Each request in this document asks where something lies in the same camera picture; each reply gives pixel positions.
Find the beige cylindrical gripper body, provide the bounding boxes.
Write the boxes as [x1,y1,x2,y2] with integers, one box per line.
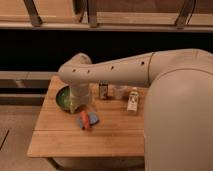
[70,84,91,113]

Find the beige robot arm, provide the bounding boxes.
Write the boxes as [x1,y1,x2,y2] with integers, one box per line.
[58,49,213,171]

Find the orange and blue eraser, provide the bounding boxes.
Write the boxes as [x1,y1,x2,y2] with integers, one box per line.
[77,111,99,130]

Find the green bowl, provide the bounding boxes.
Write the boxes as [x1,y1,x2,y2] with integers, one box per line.
[56,86,71,112]

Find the small dark can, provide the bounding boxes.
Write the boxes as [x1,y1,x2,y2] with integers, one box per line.
[99,83,108,100]

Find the wooden table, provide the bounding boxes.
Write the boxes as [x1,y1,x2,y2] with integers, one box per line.
[27,76,144,158]

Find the white bottle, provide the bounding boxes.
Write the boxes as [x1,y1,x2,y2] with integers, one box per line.
[127,87,139,115]

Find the wooden shelf rail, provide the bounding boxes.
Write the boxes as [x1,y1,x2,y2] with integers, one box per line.
[0,0,213,32]

